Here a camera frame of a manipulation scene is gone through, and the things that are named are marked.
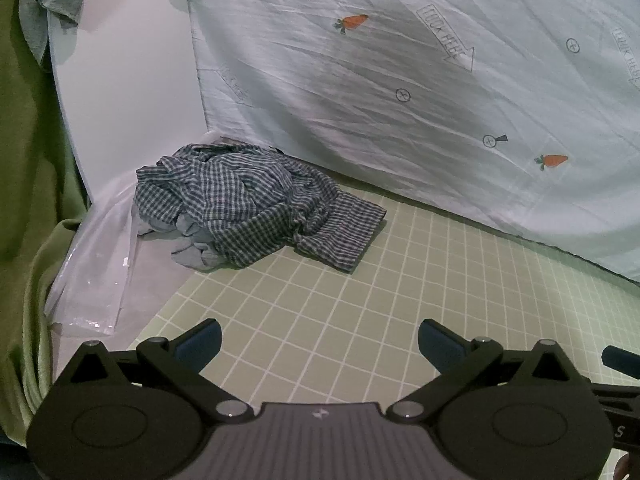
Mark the carrot print white sheet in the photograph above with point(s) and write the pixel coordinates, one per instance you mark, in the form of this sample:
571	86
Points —
350	110

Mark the blue plaid shirt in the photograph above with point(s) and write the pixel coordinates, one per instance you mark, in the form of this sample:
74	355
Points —
260	195

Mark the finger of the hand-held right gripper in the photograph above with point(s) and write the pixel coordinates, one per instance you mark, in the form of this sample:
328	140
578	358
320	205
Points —
620	358

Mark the clear plastic bag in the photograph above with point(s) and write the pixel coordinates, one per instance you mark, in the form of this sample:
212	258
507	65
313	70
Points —
95	270

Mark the green cloth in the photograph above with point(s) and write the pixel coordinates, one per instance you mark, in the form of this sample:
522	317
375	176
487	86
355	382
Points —
30	160

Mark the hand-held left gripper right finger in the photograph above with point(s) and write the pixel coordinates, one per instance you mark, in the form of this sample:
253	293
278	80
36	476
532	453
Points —
440	347

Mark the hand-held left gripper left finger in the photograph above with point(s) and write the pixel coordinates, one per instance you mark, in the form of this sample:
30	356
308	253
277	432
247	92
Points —
200	347

